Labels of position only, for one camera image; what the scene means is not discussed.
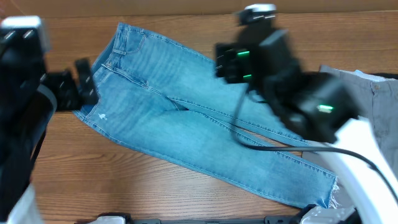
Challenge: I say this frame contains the light blue denim jeans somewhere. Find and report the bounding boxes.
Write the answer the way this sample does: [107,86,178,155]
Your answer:
[75,23,338,208]

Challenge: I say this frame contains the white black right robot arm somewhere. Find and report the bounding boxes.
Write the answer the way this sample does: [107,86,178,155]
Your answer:
[215,29,397,223]

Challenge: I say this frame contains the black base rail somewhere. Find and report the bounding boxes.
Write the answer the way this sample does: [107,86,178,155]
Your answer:
[74,203,358,224]

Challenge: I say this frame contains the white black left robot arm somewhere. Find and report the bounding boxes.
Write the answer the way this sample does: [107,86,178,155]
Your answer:
[1,16,98,223]

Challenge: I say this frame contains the grey trousers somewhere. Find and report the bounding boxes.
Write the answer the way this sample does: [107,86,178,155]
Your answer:
[295,65,397,214]

